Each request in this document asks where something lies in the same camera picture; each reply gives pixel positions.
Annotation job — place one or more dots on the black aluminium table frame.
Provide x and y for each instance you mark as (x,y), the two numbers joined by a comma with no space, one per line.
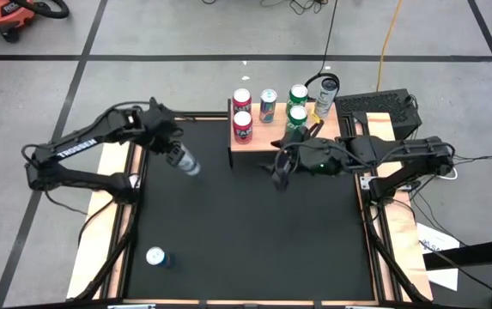
(122,266)

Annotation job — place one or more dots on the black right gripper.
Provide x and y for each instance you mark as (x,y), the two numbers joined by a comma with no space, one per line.
(320,156)

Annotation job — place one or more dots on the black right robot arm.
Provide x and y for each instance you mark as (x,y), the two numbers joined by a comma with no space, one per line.
(400,150)

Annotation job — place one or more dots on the silver metal bracket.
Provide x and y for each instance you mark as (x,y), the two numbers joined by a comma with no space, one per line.
(365,182)

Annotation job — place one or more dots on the green Sprite can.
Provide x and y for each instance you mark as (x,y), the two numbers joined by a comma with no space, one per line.
(298,92)
(297,118)

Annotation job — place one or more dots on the blue and silver energy can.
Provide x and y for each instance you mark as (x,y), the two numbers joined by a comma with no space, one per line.
(156,256)

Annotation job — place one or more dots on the white Celsius tall can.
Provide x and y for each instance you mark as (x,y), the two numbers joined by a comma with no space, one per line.
(190,165)
(325,103)

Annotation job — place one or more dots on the black table mat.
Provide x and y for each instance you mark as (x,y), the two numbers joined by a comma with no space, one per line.
(250,240)

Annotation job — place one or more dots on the white paper sheet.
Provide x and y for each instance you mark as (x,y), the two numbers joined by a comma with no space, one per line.
(430,238)

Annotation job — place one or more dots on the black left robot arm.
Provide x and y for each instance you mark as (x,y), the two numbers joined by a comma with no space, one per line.
(78,146)

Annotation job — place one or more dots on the red Fanta can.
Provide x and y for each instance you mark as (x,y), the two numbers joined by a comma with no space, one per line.
(241,98)
(242,126)

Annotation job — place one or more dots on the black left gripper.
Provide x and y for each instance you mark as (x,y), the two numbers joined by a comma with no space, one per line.
(159,129)

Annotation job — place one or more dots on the wooden shelf with black frame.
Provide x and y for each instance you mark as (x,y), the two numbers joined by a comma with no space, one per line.
(263,137)

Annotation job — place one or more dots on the orange shop vacuum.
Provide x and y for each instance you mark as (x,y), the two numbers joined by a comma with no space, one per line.
(1,15)

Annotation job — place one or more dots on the black furniture edge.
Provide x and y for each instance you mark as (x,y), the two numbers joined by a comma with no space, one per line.
(477,253)

